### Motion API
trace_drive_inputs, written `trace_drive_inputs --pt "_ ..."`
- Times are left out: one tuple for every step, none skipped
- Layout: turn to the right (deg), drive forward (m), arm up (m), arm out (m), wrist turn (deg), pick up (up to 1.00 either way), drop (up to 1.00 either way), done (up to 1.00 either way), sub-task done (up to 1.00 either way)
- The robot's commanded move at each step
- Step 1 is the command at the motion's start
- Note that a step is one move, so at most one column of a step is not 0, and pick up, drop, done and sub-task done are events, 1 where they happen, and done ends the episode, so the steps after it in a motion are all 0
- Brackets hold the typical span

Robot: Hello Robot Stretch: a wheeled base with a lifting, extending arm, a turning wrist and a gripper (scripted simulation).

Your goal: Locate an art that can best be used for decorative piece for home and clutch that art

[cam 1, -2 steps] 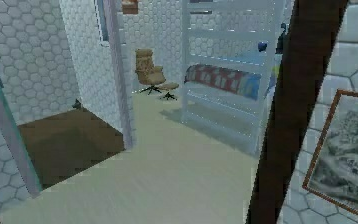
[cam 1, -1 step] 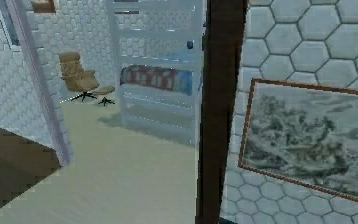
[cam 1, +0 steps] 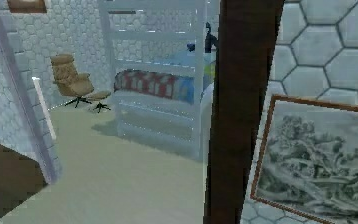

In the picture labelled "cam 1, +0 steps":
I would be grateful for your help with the white shelf unit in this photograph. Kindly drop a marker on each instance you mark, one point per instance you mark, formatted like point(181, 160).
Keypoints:
point(160, 100)

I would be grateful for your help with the red white striped cloth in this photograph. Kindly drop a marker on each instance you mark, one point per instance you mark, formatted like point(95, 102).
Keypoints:
point(147, 83)

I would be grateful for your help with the dark brown room door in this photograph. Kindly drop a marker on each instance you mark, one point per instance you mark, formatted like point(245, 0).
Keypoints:
point(240, 110)

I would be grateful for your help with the dark blue figurine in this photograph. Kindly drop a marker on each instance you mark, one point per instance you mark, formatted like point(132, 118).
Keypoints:
point(209, 40)

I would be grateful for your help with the tan footstool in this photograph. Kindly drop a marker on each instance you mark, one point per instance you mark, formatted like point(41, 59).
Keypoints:
point(99, 97)

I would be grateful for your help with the tan lounge chair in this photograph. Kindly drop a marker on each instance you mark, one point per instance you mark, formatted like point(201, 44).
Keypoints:
point(70, 80)

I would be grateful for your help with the white leaning board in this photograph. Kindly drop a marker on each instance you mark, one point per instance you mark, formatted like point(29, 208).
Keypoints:
point(43, 106)

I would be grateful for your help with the brown framed grey picture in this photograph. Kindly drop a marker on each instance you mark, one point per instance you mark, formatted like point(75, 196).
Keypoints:
point(313, 160)

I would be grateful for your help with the brown framed wall picture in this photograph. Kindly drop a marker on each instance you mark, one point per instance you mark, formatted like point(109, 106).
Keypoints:
point(27, 5)

